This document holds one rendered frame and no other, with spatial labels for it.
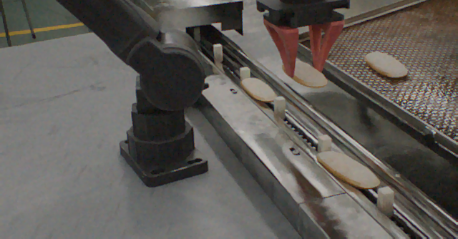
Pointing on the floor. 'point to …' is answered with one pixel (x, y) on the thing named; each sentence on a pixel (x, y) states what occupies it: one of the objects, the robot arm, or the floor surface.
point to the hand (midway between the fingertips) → (303, 67)
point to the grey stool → (23, 8)
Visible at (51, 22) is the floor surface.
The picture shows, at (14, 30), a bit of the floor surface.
